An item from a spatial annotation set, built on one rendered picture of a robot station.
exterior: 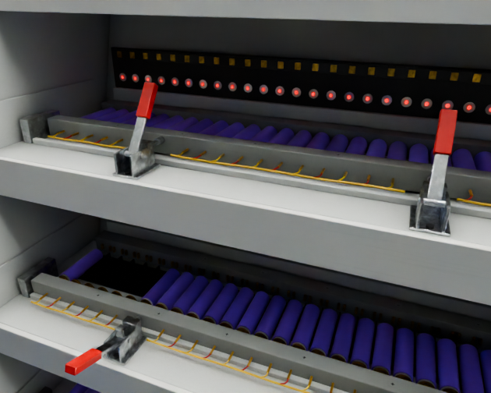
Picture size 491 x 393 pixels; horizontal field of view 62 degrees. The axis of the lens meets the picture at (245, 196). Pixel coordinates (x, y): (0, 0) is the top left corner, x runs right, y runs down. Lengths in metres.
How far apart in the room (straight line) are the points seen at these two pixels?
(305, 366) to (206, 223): 0.17
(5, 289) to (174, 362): 0.24
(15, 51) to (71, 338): 0.33
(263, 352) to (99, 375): 0.17
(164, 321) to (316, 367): 0.17
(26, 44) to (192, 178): 0.27
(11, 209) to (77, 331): 0.17
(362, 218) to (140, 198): 0.20
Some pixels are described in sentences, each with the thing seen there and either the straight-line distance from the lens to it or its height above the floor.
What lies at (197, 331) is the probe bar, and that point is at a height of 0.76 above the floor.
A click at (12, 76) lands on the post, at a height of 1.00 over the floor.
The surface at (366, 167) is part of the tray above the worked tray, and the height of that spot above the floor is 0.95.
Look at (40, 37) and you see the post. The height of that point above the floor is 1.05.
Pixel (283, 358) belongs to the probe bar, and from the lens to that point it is 0.43.
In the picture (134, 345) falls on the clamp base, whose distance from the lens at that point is 0.48.
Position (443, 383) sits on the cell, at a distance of 0.46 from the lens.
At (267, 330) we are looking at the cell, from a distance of 0.46.
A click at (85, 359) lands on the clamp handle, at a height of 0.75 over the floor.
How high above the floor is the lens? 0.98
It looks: 11 degrees down
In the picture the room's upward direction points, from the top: 7 degrees clockwise
